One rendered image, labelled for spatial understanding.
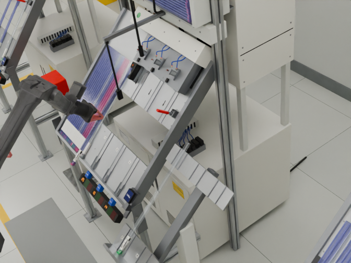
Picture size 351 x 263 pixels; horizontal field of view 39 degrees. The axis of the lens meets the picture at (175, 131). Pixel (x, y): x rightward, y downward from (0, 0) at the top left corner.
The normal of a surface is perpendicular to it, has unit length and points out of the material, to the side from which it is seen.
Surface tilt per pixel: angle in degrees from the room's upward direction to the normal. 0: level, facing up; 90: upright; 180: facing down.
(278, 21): 90
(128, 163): 43
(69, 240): 0
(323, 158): 0
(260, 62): 90
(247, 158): 90
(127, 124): 0
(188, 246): 90
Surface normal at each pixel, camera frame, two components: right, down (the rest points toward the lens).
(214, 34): 0.58, 0.48
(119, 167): -0.64, -0.24
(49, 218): -0.13, -0.75
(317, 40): -0.81, 0.46
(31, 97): 0.00, -0.03
